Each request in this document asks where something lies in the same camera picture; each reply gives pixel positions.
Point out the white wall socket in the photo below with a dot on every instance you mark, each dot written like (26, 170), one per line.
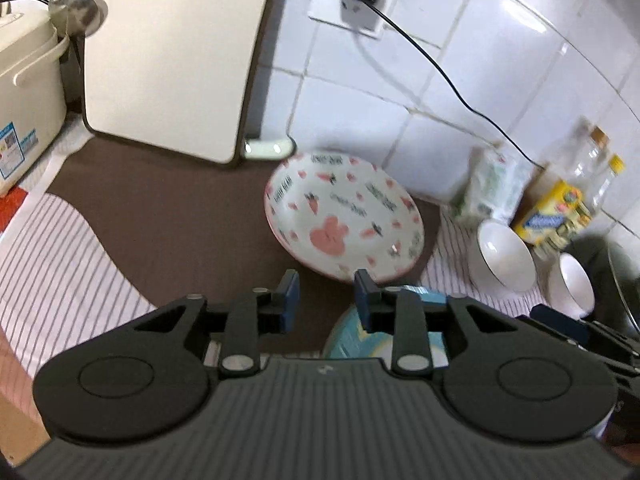
(330, 15)

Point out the clear bottle with yellow cap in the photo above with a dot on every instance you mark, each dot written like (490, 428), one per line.
(607, 180)

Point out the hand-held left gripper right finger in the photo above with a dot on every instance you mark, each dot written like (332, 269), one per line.
(361, 305)

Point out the white and green packet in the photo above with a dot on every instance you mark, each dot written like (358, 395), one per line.
(487, 185)

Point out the wok lid with wooden knob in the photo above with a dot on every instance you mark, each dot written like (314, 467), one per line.
(625, 290)

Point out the white bowl with dark rim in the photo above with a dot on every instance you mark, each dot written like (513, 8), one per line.
(500, 255)
(575, 280)

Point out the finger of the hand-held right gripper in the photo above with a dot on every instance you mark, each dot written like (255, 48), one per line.
(560, 322)

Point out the blue plate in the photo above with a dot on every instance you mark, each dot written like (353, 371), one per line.
(350, 345)

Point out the yellow label oil bottle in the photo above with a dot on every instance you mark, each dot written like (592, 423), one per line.
(550, 215)

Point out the white plate pink rabbit print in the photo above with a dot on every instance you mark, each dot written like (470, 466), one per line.
(345, 210)

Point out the white cutting board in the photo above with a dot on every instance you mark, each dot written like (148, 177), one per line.
(170, 60)

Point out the brown and striped table cloth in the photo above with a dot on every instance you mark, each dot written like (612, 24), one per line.
(150, 225)

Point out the black wok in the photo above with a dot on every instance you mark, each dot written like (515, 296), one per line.
(600, 260)

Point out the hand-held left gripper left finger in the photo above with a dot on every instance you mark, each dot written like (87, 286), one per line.
(291, 305)

